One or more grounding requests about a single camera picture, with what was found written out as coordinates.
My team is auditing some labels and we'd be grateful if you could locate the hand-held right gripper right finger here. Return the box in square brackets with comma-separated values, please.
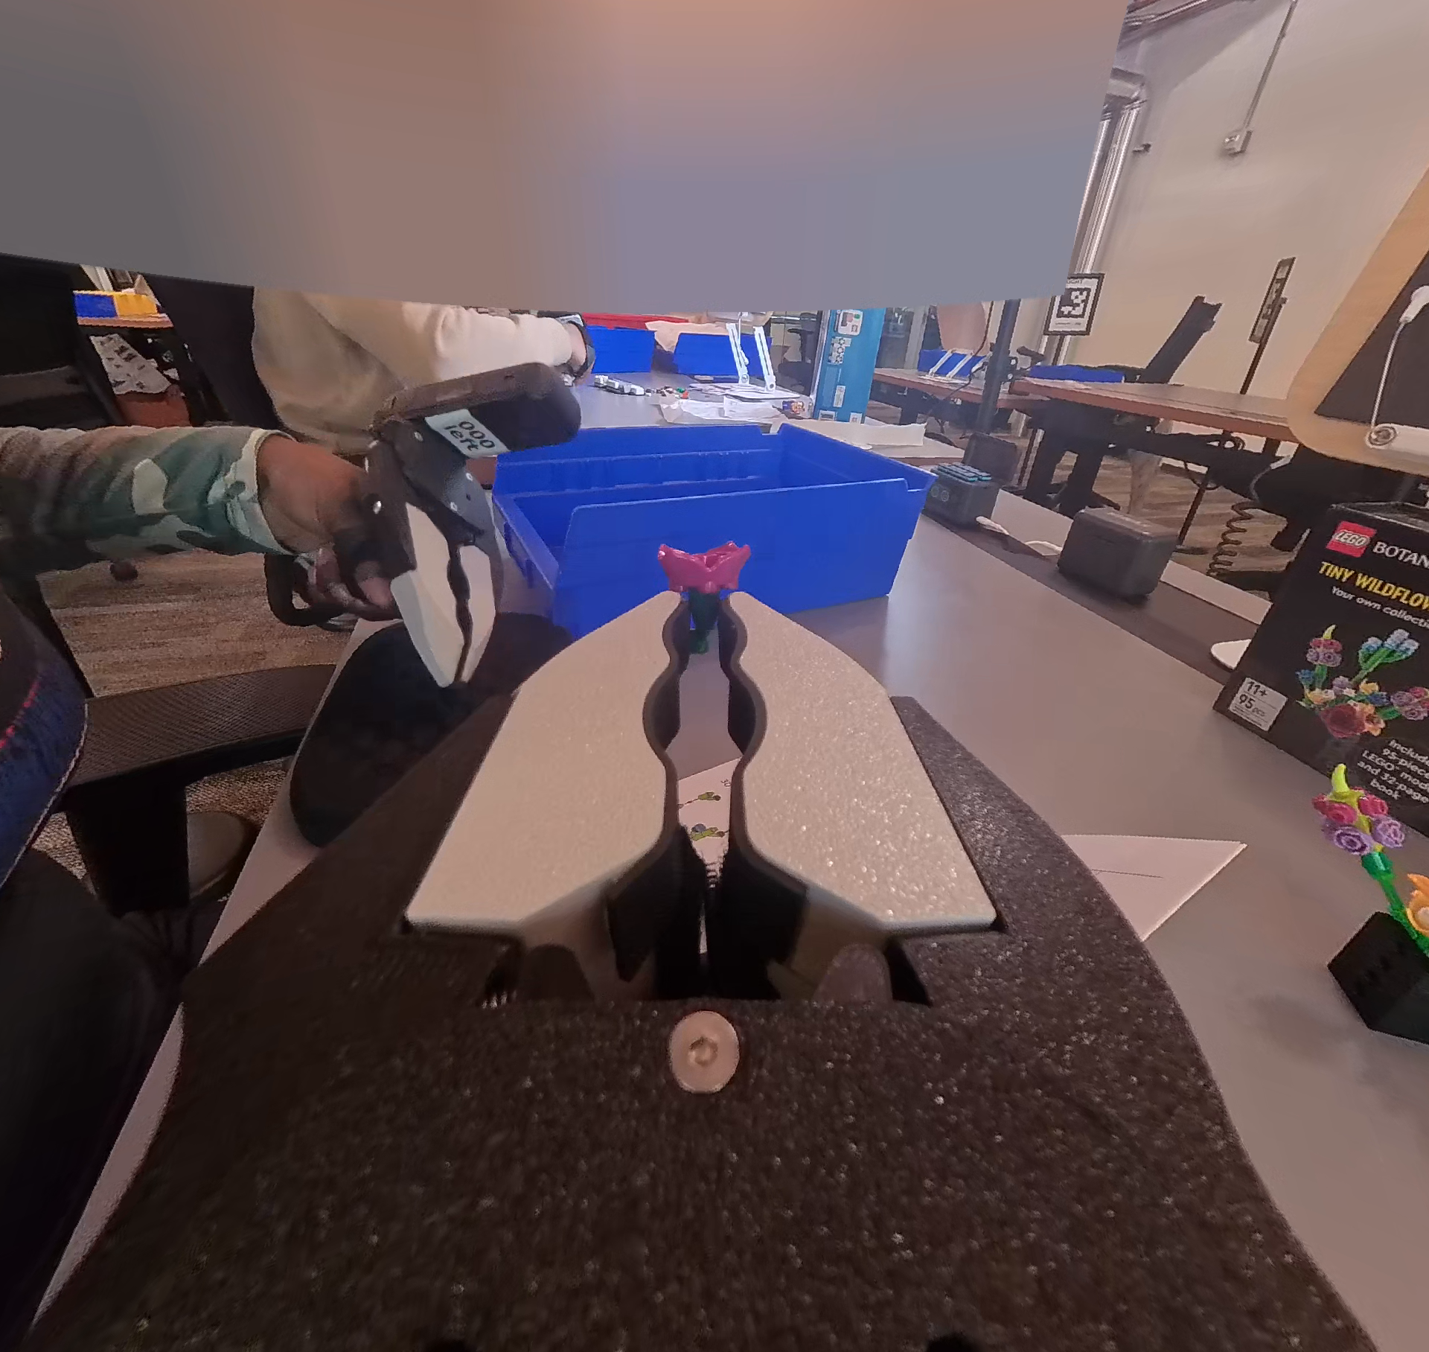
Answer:
[714, 593, 999, 996]

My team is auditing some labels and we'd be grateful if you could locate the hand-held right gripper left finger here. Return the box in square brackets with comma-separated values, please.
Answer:
[408, 593, 700, 992]

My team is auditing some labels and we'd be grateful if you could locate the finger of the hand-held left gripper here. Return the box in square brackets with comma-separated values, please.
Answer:
[390, 535, 461, 683]
[461, 527, 506, 675]

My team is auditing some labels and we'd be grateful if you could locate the magenta lego flower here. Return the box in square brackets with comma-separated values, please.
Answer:
[657, 542, 753, 598]

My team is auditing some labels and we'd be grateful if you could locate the large blue plastic bin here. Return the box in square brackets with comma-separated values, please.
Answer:
[493, 425, 935, 641]

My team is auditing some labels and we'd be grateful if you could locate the lego flower bouquet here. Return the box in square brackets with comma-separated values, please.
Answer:
[1310, 763, 1429, 1045]

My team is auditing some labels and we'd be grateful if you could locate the person's left forearm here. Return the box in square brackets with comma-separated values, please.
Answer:
[0, 423, 291, 576]

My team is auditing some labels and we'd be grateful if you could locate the lego instruction booklet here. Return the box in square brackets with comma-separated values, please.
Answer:
[677, 760, 1250, 945]

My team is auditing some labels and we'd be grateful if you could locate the black lego set box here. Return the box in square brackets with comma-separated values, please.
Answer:
[1215, 504, 1429, 775]

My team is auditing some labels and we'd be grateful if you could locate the person's left hand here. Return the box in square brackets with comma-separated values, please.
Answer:
[255, 434, 390, 608]

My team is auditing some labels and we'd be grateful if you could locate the black rounded pad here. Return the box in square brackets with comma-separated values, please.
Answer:
[289, 610, 573, 848]

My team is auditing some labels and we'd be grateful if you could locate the black seat chair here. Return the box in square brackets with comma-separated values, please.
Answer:
[0, 660, 341, 917]

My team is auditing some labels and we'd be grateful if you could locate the small black device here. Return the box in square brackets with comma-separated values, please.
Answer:
[924, 465, 1004, 529]

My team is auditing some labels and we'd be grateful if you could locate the tall blue box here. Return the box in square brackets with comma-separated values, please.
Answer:
[809, 306, 890, 422]

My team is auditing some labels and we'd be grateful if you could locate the dark grey cube device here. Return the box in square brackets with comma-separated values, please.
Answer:
[1057, 506, 1180, 605]

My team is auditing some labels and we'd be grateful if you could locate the wooden side desk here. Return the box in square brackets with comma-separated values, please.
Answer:
[871, 365, 1301, 451]

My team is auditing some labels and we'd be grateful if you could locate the black office chair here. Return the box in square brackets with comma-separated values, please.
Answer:
[1089, 295, 1225, 510]

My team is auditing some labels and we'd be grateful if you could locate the wood edged black board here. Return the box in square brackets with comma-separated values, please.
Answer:
[1287, 168, 1429, 479]

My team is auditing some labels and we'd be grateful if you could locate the square wall tag sign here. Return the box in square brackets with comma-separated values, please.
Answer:
[1046, 274, 1107, 339]

